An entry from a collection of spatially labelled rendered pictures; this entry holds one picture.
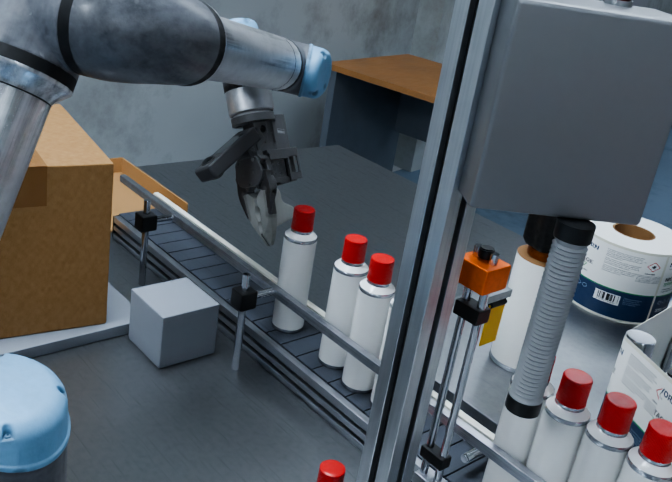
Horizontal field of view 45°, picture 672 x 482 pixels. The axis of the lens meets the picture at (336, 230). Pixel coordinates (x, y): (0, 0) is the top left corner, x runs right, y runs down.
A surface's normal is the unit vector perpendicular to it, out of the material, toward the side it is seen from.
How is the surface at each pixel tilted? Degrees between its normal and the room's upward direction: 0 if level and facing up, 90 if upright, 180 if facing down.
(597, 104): 90
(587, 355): 0
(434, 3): 90
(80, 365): 0
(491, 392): 0
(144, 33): 85
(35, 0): 74
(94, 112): 90
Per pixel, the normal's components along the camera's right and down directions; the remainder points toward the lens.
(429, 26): -0.62, 0.22
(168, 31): 0.67, 0.16
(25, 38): 0.37, 0.01
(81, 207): 0.52, 0.40
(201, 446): 0.15, -0.91
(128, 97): 0.77, 0.36
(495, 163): 0.10, 0.41
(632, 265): -0.23, 0.35
